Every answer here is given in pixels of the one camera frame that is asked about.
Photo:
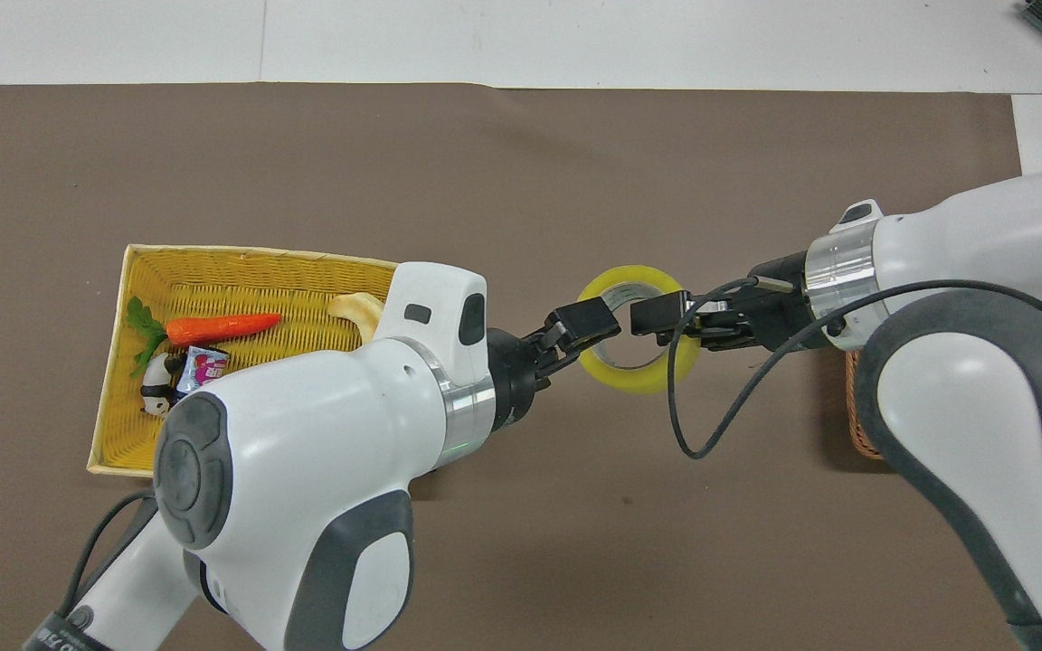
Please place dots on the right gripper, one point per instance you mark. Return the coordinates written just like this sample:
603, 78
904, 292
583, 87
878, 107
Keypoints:
779, 312

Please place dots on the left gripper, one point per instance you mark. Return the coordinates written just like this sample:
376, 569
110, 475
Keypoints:
512, 375

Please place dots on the yellow tape roll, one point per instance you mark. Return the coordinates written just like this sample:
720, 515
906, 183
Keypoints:
639, 381

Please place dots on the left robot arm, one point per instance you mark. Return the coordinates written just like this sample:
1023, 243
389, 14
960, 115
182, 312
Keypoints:
322, 425

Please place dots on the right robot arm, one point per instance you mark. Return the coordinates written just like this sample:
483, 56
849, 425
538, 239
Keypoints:
982, 235

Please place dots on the brown wicker basket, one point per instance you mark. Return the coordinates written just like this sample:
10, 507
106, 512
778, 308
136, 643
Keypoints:
857, 407

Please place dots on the yellow wicker basket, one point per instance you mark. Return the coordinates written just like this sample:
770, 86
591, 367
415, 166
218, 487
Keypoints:
241, 271

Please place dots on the cream toy banana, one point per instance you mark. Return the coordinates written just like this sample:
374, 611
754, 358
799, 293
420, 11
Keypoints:
360, 310

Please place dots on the orange toy carrot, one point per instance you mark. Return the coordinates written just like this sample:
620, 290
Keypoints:
222, 327

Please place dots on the small snack packet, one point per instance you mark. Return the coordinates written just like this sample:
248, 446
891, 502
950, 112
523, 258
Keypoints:
203, 366

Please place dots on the panda toy figure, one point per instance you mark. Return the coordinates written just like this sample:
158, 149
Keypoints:
157, 380

